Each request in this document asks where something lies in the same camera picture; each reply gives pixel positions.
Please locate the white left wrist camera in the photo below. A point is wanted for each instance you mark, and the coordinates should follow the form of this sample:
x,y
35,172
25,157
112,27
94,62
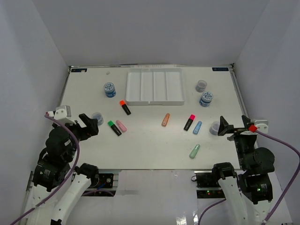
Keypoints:
x,y
61,114

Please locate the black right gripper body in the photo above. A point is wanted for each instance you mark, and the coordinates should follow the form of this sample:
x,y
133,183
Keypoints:
x,y
243,140

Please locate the pastel orange mini highlighter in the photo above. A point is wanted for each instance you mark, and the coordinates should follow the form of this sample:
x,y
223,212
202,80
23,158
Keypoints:
x,y
165,120

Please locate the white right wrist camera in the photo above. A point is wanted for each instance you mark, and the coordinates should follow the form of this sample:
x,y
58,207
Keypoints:
x,y
261,124

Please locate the blue corner label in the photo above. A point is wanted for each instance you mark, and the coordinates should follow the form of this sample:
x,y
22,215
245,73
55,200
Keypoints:
x,y
220,69
78,70

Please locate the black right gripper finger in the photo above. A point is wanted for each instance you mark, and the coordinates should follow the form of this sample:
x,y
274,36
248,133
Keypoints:
x,y
246,121
224,127

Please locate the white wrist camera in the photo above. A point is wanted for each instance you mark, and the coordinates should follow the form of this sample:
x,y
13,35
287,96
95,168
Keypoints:
x,y
61,114
261,124

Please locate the green cap black highlighter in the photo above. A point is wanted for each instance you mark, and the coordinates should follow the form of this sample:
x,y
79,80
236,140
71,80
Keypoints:
x,y
114,128

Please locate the clear paperclip jar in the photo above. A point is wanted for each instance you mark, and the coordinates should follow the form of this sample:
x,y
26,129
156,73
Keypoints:
x,y
99,118
201,86
214,128

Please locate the pink cap black highlighter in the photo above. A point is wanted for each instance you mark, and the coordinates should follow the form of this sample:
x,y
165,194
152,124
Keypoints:
x,y
189,122

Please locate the orange cap black highlighter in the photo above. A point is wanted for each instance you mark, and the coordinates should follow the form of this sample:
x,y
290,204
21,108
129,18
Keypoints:
x,y
125,107

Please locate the pastel green mini highlighter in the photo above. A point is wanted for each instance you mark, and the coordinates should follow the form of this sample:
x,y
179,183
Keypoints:
x,y
194,152

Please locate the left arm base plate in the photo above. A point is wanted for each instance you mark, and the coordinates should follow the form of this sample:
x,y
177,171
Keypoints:
x,y
105,180

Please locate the white compartment tray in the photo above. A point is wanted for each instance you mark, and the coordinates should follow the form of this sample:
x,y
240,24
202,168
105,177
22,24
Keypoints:
x,y
155,86

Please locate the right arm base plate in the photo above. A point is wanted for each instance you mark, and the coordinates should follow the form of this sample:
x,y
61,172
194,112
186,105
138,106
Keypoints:
x,y
206,186

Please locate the left blue corner label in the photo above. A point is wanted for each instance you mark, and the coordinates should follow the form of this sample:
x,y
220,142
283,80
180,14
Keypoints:
x,y
78,70

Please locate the pastel blue mini highlighter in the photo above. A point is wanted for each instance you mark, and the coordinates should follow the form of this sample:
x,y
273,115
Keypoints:
x,y
197,128

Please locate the pastel pink mini highlighter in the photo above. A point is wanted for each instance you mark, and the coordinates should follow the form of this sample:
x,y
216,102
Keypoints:
x,y
121,127

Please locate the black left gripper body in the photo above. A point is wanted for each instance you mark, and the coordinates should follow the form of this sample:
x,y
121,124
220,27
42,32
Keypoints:
x,y
82,132

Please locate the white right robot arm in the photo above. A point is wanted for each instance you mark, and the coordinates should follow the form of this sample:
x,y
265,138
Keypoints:
x,y
249,194

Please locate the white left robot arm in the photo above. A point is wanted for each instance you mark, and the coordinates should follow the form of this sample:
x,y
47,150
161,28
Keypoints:
x,y
58,182

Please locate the blue lidded tub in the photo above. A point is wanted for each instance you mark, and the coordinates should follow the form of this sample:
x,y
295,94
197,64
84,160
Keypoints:
x,y
109,89
206,99

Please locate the right blue corner label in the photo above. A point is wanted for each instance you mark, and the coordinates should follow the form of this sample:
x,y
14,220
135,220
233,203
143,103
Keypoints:
x,y
220,69

